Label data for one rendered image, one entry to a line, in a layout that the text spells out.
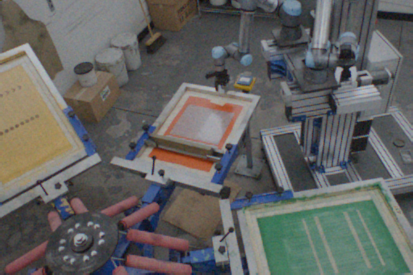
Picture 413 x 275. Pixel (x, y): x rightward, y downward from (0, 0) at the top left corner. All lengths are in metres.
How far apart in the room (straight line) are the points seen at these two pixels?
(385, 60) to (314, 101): 0.53
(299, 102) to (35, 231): 2.39
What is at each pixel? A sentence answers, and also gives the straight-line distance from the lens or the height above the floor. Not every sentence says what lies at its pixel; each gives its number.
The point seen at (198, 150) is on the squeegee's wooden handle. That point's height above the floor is 1.03.
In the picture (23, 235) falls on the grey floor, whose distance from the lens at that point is 3.66.
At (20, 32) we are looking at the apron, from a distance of 3.90.
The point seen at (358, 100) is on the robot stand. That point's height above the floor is 1.17.
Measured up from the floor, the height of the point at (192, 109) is 0.96.
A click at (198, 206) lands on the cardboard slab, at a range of 3.27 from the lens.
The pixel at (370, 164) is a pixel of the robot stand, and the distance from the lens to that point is 3.35.
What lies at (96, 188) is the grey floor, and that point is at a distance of 3.67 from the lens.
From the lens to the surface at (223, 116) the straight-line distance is 2.57.
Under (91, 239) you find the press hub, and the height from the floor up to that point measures 1.32.
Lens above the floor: 2.68
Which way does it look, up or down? 43 degrees down
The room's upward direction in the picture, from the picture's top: 8 degrees counter-clockwise
